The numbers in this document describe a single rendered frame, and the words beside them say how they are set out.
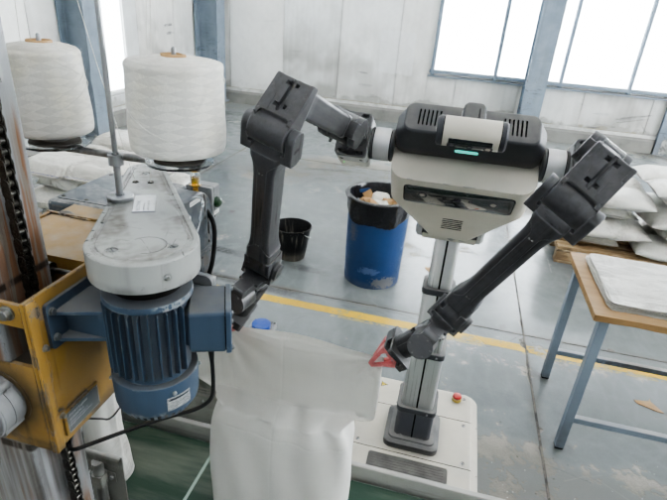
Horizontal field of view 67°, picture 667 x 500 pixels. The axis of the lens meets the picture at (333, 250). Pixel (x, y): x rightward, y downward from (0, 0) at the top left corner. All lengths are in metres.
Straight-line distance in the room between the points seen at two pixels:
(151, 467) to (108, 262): 1.17
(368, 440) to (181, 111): 1.57
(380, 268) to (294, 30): 6.54
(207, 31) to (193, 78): 8.94
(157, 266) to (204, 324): 0.15
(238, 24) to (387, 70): 2.74
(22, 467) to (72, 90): 0.71
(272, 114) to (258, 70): 8.83
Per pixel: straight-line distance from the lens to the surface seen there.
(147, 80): 0.87
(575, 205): 0.90
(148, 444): 1.97
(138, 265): 0.81
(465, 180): 1.38
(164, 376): 0.95
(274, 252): 1.14
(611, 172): 0.92
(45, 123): 1.04
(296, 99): 0.92
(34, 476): 1.19
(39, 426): 1.07
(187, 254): 0.83
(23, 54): 1.03
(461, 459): 2.15
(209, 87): 0.88
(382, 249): 3.43
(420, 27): 9.02
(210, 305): 0.91
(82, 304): 0.96
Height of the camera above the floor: 1.78
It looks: 26 degrees down
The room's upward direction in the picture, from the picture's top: 5 degrees clockwise
